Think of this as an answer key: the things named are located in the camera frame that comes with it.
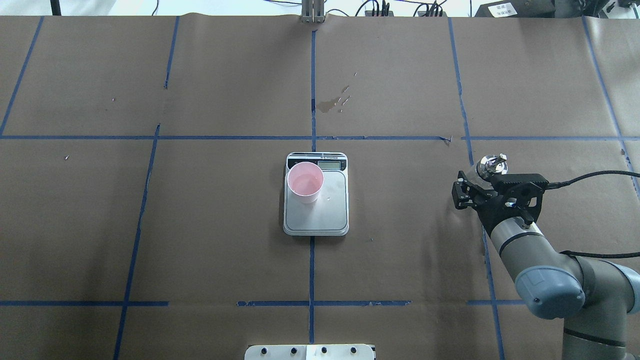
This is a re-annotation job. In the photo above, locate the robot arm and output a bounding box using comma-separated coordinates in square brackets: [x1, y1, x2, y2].
[452, 170, 640, 360]

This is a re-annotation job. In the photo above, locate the digital kitchen scale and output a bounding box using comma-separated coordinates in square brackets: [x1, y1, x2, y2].
[282, 152, 349, 237]

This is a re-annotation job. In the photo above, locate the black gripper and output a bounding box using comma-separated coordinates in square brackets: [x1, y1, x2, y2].
[451, 170, 522, 233]

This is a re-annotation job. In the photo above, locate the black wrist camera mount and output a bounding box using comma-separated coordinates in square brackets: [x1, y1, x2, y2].
[490, 173, 550, 226]

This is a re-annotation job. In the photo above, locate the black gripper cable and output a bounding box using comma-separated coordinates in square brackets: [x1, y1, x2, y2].
[545, 170, 640, 260]

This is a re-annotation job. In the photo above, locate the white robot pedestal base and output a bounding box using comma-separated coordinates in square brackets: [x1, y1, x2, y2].
[244, 343, 377, 360]

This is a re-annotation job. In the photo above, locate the aluminium frame post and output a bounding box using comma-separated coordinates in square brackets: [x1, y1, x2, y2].
[300, 0, 326, 24]

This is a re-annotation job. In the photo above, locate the pink paper cup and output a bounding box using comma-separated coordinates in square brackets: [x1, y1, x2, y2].
[285, 161, 325, 204]

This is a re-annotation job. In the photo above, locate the clear glass sauce bottle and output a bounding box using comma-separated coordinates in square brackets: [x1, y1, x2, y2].
[465, 153, 509, 183]

